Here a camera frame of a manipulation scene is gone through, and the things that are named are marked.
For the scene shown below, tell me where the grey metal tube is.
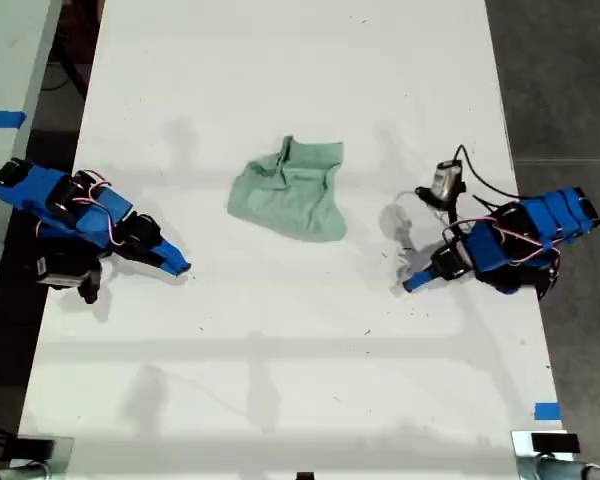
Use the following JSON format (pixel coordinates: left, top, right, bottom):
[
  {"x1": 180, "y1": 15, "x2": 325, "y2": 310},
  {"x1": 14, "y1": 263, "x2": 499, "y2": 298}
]
[
  {"x1": 535, "y1": 455, "x2": 600, "y2": 480},
  {"x1": 0, "y1": 461, "x2": 49, "y2": 480}
]

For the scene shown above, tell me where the short blue tape strip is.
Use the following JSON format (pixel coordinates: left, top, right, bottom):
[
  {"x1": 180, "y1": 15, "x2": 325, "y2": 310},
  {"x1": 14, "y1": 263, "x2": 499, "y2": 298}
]
[{"x1": 533, "y1": 401, "x2": 563, "y2": 422}]

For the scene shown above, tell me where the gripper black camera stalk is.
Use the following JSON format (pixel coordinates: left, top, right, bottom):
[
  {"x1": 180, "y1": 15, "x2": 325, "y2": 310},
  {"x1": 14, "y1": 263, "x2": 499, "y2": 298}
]
[
  {"x1": 414, "y1": 183, "x2": 469, "y2": 210},
  {"x1": 76, "y1": 268, "x2": 104, "y2": 305}
]

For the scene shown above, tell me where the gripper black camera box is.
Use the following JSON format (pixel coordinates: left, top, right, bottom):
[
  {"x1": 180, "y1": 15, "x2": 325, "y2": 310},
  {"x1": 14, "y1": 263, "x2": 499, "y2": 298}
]
[
  {"x1": 431, "y1": 159, "x2": 465, "y2": 200},
  {"x1": 34, "y1": 253, "x2": 95, "y2": 292}
]

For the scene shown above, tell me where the black camera cable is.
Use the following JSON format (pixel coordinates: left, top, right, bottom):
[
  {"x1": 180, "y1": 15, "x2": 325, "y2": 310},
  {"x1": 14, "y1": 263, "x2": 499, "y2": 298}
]
[{"x1": 453, "y1": 143, "x2": 524, "y2": 200}]

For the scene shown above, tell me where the black floor cable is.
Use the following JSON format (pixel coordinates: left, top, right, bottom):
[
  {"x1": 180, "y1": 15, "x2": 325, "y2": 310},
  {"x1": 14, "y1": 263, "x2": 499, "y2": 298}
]
[{"x1": 42, "y1": 47, "x2": 99, "y2": 104}]

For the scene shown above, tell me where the metal table clamp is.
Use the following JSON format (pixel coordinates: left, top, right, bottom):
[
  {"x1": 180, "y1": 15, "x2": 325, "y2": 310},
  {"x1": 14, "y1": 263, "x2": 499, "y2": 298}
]
[
  {"x1": 9, "y1": 435, "x2": 76, "y2": 480},
  {"x1": 510, "y1": 429, "x2": 582, "y2": 480}
]

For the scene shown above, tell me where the pale green T-shirt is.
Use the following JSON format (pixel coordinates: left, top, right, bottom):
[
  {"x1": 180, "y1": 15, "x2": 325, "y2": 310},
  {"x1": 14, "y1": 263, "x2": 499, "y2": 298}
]
[{"x1": 225, "y1": 135, "x2": 348, "y2": 245}]

